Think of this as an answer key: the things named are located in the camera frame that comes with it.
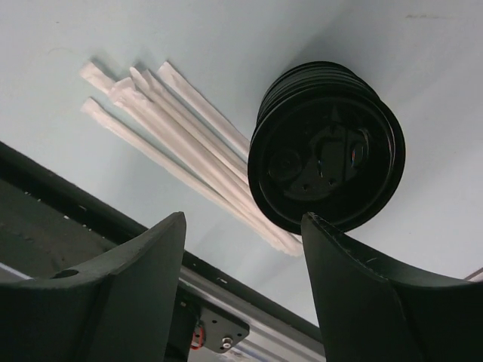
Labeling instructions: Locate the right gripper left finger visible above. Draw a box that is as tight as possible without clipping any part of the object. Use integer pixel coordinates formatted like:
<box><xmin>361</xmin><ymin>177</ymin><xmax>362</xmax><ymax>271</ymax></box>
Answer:
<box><xmin>1</xmin><ymin>212</ymin><xmax>186</xmax><ymax>361</ymax></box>

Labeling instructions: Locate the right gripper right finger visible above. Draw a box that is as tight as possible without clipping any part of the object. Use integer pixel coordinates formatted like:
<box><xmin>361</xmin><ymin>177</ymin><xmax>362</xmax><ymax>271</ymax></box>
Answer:
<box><xmin>301</xmin><ymin>213</ymin><xmax>482</xmax><ymax>361</ymax></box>

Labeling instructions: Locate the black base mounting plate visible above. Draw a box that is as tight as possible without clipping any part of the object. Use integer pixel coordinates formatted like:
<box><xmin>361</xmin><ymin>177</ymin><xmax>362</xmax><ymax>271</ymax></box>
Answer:
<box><xmin>1</xmin><ymin>145</ymin><xmax>322</xmax><ymax>361</ymax></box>

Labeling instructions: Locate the stack of black lids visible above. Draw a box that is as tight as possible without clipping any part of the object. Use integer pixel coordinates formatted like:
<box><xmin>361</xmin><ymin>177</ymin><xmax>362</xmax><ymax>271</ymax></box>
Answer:
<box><xmin>248</xmin><ymin>61</ymin><xmax>406</xmax><ymax>234</ymax></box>

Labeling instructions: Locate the white wrapped straws bundle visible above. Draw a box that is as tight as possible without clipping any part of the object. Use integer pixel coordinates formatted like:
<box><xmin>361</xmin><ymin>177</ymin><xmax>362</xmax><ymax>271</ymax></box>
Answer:
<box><xmin>80</xmin><ymin>62</ymin><xmax>303</xmax><ymax>256</ymax></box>

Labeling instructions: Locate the aluminium frame rail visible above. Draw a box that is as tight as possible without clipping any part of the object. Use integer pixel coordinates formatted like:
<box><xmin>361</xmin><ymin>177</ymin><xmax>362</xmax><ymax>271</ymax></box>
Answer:
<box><xmin>180</xmin><ymin>266</ymin><xmax>325</xmax><ymax>361</ymax></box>

